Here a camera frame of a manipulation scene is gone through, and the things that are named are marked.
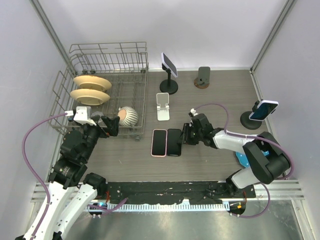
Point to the lavender phone on stand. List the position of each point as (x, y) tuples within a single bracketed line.
[(168, 65)]

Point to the front cream plate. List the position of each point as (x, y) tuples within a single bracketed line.
[(89, 97)]

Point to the rear cream plate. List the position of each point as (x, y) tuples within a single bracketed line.
[(92, 82)]

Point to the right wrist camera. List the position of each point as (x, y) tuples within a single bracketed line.
[(199, 122)]

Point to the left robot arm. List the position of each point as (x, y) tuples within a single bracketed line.
[(70, 189)]

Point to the pink case phone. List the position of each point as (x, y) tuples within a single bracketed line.
[(159, 143)]

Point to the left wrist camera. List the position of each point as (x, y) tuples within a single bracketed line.
[(81, 115)]

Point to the grey phone stand wooden base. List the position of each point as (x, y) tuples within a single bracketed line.
[(203, 77)]

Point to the black phone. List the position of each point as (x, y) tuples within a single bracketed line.
[(173, 147)]

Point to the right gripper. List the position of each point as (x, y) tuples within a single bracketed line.
[(184, 135)]

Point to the blue dotted plate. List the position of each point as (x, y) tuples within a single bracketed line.
[(242, 159)]

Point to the cream plate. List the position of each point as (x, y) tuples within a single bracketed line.
[(92, 82), (89, 97)]

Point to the white folding phone stand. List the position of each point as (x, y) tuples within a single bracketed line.
[(162, 105)]

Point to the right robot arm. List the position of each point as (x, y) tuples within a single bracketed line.
[(267, 159)]

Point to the black gooseneck phone stand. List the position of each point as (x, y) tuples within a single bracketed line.
[(168, 85)]

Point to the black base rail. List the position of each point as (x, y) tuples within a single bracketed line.
[(170, 192)]

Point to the white phone blue screen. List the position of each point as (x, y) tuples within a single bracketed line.
[(262, 109)]

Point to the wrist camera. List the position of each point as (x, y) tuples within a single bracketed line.
[(199, 122), (81, 115)]

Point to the striped ceramic teapot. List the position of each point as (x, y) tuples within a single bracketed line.
[(128, 116)]

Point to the clear glass cup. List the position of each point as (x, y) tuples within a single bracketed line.
[(97, 117)]

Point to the grey wire dish rack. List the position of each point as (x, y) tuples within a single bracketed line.
[(111, 79)]

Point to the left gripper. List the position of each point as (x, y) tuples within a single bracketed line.
[(112, 124)]

